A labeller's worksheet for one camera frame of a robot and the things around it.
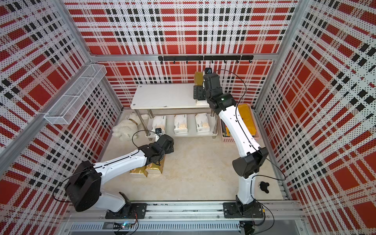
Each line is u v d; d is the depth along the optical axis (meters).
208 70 0.63
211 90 0.55
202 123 0.96
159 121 0.98
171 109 1.23
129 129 0.97
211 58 0.89
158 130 0.76
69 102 0.73
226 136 0.98
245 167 0.56
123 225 0.69
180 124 0.96
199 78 0.74
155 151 0.64
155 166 0.82
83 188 0.42
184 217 0.73
